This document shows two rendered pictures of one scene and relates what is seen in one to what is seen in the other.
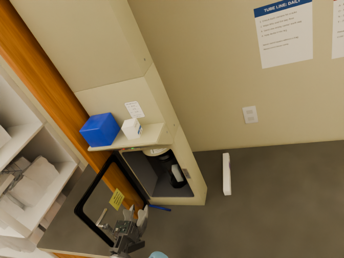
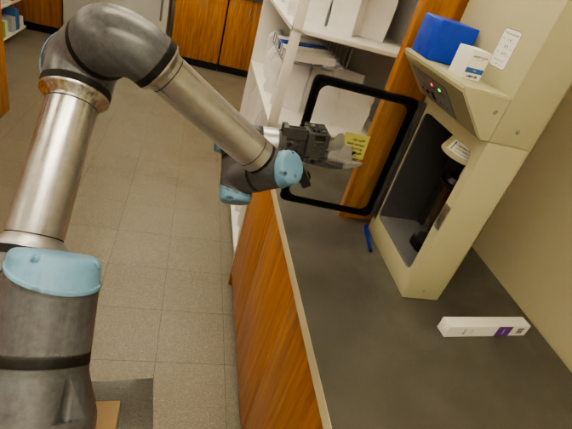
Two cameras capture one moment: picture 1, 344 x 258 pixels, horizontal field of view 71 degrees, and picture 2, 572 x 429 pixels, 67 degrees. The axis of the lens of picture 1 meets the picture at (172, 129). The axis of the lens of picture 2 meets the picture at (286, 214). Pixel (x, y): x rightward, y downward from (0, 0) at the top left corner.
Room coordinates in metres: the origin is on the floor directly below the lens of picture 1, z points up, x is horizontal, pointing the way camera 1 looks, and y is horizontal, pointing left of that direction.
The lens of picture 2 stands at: (-0.16, -0.36, 1.66)
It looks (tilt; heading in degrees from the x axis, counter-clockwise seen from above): 31 degrees down; 43
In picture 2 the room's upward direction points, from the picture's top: 18 degrees clockwise
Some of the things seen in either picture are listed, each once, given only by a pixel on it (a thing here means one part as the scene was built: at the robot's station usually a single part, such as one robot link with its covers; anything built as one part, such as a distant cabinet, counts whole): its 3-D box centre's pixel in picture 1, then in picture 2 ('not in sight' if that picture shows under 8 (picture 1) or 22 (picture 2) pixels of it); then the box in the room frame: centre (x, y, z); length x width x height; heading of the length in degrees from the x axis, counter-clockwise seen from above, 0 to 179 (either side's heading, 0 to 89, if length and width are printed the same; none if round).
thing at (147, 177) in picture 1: (165, 156); (455, 195); (0.97, 0.09, 1.19); 0.26 x 0.24 x 0.35; 61
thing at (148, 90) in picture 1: (155, 138); (479, 153); (0.97, 0.09, 1.33); 0.32 x 0.25 x 0.77; 61
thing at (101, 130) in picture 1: (100, 130); (443, 40); (0.86, 0.26, 1.56); 0.10 x 0.10 x 0.09; 61
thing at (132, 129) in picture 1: (132, 128); (469, 62); (0.79, 0.14, 1.54); 0.05 x 0.05 x 0.06; 69
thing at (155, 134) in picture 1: (130, 145); (443, 90); (0.81, 0.18, 1.46); 0.32 x 0.11 x 0.10; 61
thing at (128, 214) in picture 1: (127, 213); (339, 144); (0.67, 0.31, 1.26); 0.09 x 0.03 x 0.06; 165
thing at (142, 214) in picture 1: (142, 214); (346, 156); (0.63, 0.25, 1.26); 0.09 x 0.03 x 0.06; 136
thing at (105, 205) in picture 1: (117, 206); (345, 151); (0.80, 0.38, 1.19); 0.30 x 0.01 x 0.40; 145
